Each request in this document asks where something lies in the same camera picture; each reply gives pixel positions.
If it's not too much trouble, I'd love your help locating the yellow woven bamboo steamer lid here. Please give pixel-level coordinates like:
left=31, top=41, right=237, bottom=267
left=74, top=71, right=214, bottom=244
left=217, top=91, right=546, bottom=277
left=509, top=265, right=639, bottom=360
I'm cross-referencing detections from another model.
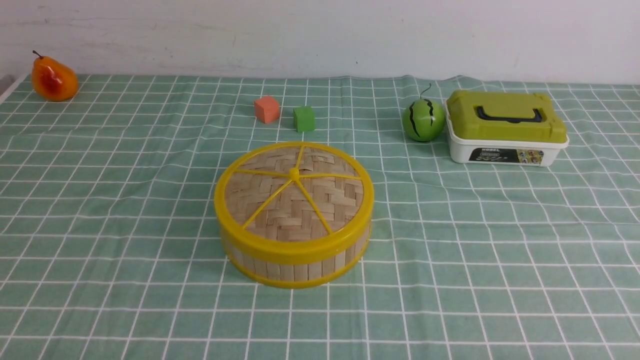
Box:
left=214, top=141, right=374, bottom=265

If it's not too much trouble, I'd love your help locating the yellow bamboo steamer basket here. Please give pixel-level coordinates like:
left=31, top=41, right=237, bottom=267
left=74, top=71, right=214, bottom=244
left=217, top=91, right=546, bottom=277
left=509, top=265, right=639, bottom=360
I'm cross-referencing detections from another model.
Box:
left=221, top=225, right=373, bottom=289

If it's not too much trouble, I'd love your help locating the green foam cube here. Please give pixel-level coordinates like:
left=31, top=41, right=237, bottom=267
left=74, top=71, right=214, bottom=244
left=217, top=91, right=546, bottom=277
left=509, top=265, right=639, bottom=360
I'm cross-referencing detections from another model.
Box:
left=294, top=105, right=316, bottom=133

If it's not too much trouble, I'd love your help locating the orange foam cube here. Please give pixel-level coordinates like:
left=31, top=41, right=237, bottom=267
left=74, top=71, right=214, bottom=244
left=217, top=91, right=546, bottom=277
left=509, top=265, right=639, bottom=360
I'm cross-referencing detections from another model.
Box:
left=253, top=95, right=281, bottom=125

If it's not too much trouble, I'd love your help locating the green toy watermelon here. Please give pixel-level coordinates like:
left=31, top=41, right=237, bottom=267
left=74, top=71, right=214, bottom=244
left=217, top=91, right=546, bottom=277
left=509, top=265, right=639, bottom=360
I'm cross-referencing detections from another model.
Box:
left=401, top=84, right=446, bottom=142

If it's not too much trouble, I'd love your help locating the green lidded white storage box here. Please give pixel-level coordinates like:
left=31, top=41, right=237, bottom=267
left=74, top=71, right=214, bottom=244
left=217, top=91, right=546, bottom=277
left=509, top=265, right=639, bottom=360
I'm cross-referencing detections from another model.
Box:
left=446, top=89, right=569, bottom=167

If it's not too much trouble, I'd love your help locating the orange red toy pear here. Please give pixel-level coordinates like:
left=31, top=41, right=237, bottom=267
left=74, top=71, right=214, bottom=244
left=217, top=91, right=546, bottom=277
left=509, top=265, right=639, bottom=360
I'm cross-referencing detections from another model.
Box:
left=30, top=50, right=79, bottom=102

